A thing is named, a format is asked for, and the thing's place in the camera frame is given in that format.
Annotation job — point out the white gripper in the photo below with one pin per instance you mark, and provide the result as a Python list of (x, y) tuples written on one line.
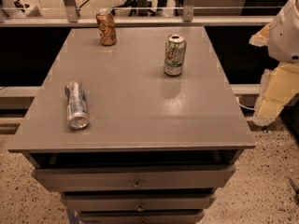
[(285, 36)]

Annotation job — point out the silver blue redbull can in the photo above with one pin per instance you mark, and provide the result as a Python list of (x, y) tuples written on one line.
[(76, 108)]

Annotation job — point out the green white 7up can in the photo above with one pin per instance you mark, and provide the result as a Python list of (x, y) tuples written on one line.
[(175, 49)]

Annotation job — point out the brown orange soda can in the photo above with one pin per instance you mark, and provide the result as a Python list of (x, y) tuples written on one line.
[(106, 26)]

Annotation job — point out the grey drawer cabinet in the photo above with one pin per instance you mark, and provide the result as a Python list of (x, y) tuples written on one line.
[(138, 115)]

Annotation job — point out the top grey drawer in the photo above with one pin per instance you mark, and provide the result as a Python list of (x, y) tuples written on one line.
[(134, 178)]

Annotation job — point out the grey drawer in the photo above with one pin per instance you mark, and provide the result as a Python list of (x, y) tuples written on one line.
[(138, 202), (146, 217), (134, 178)]

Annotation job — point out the middle grey drawer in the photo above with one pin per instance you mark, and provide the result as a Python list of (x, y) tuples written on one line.
[(138, 202)]

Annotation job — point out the bottom grey drawer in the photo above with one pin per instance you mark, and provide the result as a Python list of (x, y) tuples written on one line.
[(146, 217)]

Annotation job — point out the metal railing frame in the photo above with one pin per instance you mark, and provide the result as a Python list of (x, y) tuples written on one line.
[(81, 13)]

